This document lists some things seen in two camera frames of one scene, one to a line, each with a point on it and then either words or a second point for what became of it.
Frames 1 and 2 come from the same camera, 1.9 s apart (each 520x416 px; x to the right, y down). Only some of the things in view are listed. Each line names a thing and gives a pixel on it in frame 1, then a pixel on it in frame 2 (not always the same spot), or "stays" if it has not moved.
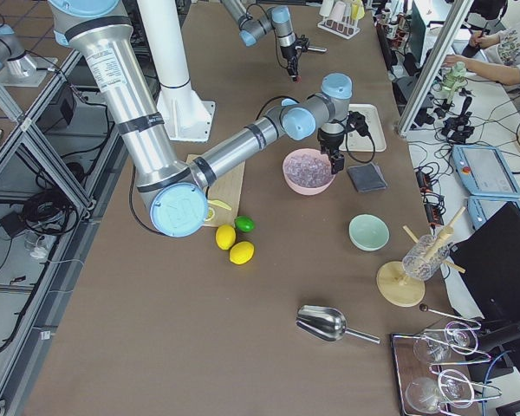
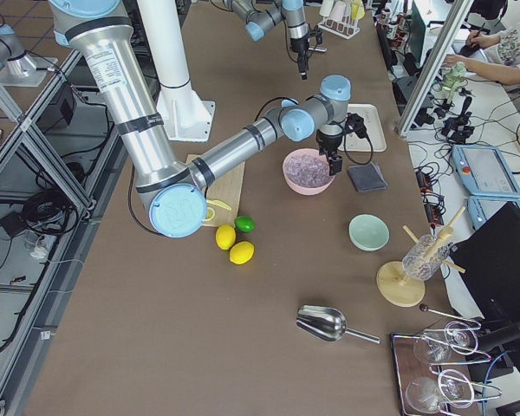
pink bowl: (308, 172) stays
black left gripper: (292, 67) -> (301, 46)
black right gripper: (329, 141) stays
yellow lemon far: (225, 236) stays
